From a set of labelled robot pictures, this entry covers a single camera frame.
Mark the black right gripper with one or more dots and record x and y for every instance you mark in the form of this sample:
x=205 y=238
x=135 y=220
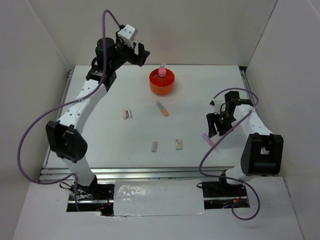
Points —
x=211 y=118

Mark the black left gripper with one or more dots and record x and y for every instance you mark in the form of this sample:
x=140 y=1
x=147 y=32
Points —
x=138 y=60

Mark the purple highlighter marker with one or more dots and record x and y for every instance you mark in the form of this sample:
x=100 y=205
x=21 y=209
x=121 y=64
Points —
x=210 y=142

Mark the pink glue bottle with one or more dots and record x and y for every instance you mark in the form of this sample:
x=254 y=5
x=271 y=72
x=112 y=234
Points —
x=162 y=72

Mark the orange highlighter marker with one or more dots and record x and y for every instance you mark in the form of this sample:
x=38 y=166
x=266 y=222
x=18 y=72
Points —
x=162 y=108

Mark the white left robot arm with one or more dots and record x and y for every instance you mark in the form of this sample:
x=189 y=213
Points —
x=65 y=135

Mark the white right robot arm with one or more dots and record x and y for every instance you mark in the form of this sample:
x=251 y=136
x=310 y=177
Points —
x=263 y=150

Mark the orange round desk organizer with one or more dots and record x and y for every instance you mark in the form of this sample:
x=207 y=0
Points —
x=161 y=86

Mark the white eraser with red label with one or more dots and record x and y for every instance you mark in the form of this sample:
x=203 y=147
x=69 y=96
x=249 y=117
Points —
x=178 y=144

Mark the grey eraser block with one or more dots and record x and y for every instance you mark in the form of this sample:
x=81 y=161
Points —
x=154 y=146

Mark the white foam board cover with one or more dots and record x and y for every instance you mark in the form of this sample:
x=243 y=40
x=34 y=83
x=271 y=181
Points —
x=157 y=198

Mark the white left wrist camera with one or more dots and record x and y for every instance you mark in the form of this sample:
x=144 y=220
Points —
x=128 y=34

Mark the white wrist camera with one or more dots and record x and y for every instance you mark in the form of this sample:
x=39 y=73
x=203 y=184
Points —
x=217 y=105
x=128 y=34

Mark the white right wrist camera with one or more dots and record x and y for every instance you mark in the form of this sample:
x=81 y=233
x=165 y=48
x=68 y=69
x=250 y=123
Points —
x=217 y=105

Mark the aluminium table frame rail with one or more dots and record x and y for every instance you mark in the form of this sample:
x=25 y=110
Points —
x=121 y=148

